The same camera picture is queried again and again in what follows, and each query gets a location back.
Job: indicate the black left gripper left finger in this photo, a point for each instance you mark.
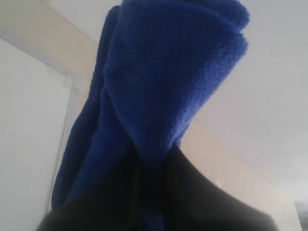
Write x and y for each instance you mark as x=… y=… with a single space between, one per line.
x=111 y=205

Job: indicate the white board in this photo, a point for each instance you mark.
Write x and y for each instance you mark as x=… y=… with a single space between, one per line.
x=35 y=110

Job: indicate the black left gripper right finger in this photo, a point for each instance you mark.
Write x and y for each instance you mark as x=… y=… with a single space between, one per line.
x=191 y=202

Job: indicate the blue cloth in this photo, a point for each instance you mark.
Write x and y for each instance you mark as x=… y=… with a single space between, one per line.
x=158 y=62

